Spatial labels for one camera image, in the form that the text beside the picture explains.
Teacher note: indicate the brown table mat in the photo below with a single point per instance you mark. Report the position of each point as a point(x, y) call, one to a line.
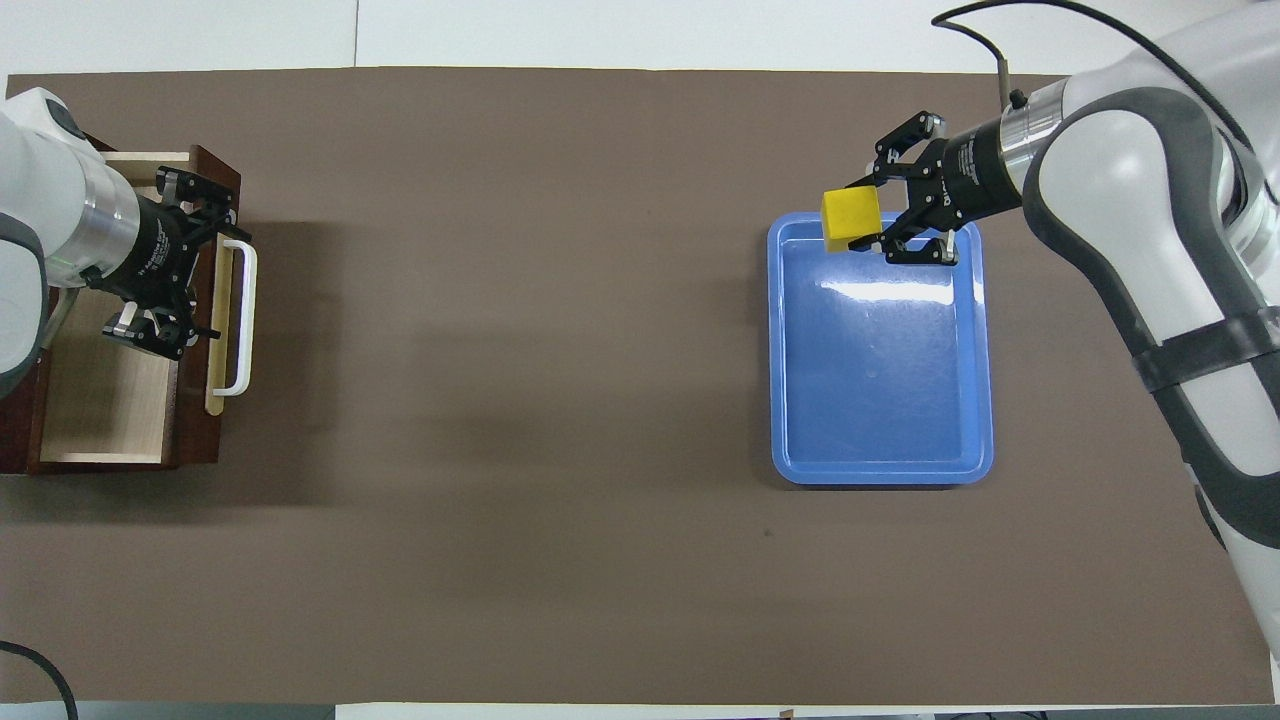
point(550, 400)

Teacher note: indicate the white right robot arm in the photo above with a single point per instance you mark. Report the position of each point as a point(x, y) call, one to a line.
point(1150, 200)

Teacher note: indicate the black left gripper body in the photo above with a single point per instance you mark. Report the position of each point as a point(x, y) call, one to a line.
point(155, 250)

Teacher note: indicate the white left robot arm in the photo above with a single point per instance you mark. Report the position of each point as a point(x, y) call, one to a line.
point(40, 200)

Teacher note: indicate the yellow cube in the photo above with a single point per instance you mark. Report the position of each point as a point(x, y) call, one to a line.
point(850, 220)

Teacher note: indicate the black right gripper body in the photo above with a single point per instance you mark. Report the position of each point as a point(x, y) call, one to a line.
point(965, 180)

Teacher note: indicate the blue plastic tray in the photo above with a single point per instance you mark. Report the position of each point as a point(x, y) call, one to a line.
point(880, 380)

